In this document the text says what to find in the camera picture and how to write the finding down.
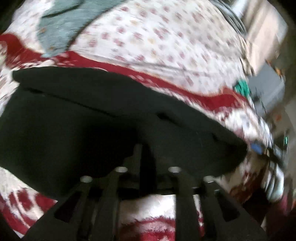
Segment white floral quilt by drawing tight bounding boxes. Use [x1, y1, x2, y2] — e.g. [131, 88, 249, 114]
[7, 1, 246, 94]

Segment grey striped cloth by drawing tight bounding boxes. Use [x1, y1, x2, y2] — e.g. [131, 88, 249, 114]
[210, 0, 247, 37]

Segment green cloth item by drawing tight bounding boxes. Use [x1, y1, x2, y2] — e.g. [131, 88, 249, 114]
[233, 79, 250, 98]

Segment teal fleece jacket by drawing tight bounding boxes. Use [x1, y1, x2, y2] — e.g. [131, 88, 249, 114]
[37, 0, 122, 57]

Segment black pants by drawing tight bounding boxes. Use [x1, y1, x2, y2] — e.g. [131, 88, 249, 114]
[1, 67, 241, 200]

